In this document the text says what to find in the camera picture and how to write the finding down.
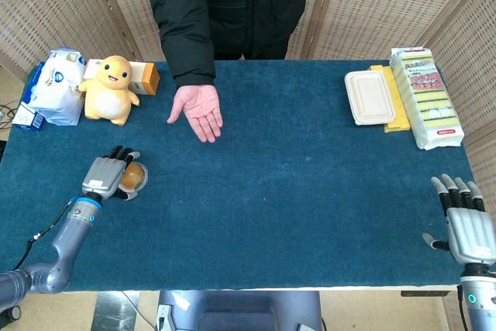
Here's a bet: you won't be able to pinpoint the person's black sleeved forearm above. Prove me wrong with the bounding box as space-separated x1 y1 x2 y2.
158 16 217 89

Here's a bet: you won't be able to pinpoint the yellow sponge cloth pack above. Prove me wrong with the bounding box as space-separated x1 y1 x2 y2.
370 64 411 133

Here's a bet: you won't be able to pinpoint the orange ball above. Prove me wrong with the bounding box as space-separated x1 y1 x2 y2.
118 161 150 201

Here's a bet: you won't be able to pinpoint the white and gold carton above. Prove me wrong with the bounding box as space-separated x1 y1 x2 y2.
83 58 160 96

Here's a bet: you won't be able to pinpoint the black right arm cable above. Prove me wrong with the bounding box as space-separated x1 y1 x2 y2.
456 284 470 331

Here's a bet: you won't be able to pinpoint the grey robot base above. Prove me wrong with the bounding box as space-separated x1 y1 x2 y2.
157 290 322 331

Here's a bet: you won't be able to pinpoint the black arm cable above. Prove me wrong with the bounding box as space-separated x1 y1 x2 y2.
456 284 470 331
13 198 77 270

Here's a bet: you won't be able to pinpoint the person's right hand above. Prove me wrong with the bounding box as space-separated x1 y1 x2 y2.
166 84 224 143

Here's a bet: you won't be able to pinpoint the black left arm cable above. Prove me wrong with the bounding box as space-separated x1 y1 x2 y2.
13 198 77 270

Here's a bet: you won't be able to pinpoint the small blue tissue packet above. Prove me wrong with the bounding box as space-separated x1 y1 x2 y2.
11 101 47 131

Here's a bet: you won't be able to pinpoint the blue velvet tablecloth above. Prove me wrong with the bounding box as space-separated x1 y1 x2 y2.
0 60 480 293

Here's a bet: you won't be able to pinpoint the striped scouring sponge pack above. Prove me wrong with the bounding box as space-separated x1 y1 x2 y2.
389 47 465 151

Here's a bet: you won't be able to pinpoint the black caster wheel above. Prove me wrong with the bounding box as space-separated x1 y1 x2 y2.
0 305 22 323

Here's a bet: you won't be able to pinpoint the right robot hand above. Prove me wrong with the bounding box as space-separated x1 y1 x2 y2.
421 174 496 266

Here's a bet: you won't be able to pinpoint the beige lidded lunch box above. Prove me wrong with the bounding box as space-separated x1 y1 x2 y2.
343 70 397 126

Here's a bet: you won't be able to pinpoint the floor cables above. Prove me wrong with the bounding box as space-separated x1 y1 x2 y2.
0 101 20 131

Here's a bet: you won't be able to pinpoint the white tissue pack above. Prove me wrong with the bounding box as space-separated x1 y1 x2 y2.
22 50 88 126

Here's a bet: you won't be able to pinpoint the person in black jacket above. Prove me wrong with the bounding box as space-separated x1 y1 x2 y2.
138 0 309 61

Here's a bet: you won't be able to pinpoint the white floor cable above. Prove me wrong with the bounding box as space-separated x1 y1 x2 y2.
122 291 159 329

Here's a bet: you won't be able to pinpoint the yellow plush dinosaur toy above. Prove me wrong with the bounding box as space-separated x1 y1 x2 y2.
78 54 141 127

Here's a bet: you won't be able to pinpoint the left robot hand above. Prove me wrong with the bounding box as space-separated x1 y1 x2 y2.
81 145 141 202

